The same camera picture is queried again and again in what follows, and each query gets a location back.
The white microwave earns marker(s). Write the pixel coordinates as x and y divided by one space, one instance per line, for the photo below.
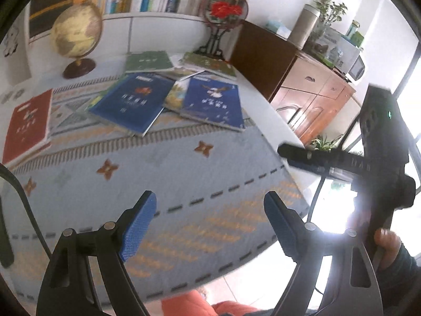
348 61

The green spider plant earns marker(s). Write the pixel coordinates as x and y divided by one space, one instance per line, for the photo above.
325 143

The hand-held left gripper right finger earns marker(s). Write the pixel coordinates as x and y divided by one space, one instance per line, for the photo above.
278 223

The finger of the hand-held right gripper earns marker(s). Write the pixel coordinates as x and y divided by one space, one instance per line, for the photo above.
302 153

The green bottle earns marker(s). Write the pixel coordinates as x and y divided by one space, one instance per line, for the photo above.
355 33

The round embroidered fan on stand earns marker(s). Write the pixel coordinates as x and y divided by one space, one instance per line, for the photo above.
227 10

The beige globe on wooden stand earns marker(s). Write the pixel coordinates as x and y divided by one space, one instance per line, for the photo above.
77 29

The olive green butterfly book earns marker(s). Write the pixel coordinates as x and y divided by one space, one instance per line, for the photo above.
210 64

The blue book with eagle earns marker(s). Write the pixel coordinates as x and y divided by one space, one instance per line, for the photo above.
213 102

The person's right forearm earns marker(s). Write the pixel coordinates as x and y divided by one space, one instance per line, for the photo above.
404 276

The person's orange garment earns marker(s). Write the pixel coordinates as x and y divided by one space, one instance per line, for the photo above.
197 302

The blue book with red figure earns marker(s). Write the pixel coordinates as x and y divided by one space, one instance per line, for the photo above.
135 102

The grey cylindrical canister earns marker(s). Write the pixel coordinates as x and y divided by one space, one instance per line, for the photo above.
304 26

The pale blue tissue pack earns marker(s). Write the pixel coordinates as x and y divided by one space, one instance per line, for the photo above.
278 28

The row of black volumes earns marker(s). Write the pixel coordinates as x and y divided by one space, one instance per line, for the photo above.
49 3

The leafy potted plant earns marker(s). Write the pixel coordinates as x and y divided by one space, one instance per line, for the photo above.
329 10

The patterned table mat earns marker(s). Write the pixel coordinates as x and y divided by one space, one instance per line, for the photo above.
184 177

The white bookshelf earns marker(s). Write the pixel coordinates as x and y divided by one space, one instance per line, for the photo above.
164 26

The white book with landscape picture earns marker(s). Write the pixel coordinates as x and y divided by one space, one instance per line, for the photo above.
184 71

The dark red book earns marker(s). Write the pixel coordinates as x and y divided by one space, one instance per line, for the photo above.
28 121

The person's right hand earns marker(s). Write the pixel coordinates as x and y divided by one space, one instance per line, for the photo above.
386 240

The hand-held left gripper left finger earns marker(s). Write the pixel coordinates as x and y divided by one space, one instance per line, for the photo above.
139 230

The reddish wooden sideboard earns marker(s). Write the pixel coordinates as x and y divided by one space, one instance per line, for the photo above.
315 98

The yellow green rabbit book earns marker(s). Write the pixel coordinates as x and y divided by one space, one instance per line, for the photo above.
176 95

